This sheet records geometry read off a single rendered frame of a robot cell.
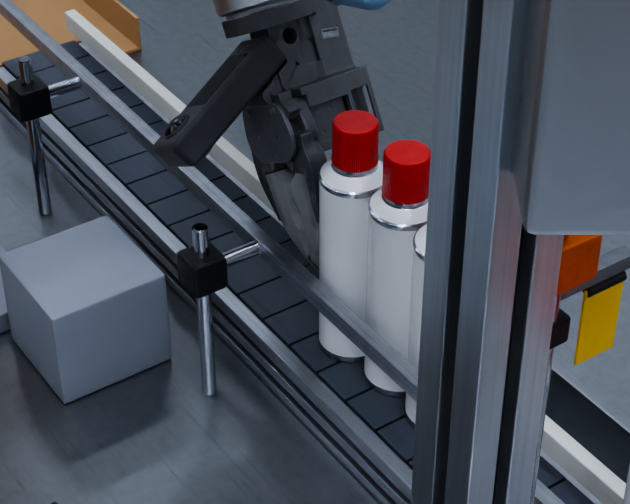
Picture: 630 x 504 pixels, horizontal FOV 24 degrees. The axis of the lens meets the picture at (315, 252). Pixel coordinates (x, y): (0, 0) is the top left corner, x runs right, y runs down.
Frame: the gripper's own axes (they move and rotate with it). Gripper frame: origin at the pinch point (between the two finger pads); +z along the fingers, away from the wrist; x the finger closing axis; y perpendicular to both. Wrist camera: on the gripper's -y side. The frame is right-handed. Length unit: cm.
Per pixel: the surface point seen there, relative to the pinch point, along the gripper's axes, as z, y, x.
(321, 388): 8.3, -4.3, -3.1
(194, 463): 11.1, -14.1, 1.7
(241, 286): 1.3, -2.8, 8.7
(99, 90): -16.7, -3.7, 23.7
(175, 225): -3.9, -3.1, 17.8
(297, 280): -0.4, -4.1, -4.1
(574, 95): -16, -17, -57
